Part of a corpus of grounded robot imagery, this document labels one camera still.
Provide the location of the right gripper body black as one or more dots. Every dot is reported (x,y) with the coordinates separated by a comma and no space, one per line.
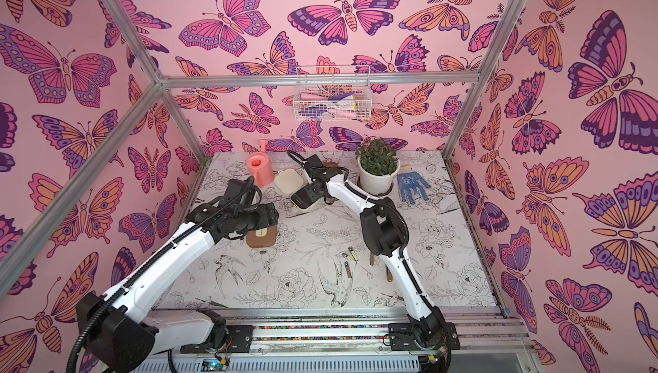
(304,197)

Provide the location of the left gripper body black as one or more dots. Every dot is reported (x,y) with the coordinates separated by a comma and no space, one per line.
(256,219)

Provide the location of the cream clipper case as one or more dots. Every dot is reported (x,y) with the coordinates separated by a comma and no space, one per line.
(287,182)

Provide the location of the tan brown clipper case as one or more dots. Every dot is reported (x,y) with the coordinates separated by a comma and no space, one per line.
(263,238)

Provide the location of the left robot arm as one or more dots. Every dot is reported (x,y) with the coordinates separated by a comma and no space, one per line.
(120,328)

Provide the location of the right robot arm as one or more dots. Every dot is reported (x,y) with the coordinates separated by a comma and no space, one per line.
(386,235)

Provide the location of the gold nail clipper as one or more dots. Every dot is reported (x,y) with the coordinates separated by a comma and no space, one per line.
(353,254)

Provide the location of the grey nail clipper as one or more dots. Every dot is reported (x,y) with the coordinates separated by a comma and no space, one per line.
(347,269)

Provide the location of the pink watering can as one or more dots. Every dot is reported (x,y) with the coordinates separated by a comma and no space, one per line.
(260,166)

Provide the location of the white potted green plant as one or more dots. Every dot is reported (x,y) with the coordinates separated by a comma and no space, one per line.
(379,165)

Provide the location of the blue gardening glove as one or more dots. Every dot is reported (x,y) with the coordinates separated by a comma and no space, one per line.
(411,186)

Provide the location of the white wire wall basket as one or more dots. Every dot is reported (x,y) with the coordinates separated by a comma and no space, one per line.
(334,92)

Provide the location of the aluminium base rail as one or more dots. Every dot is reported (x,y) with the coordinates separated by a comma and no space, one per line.
(355,340)

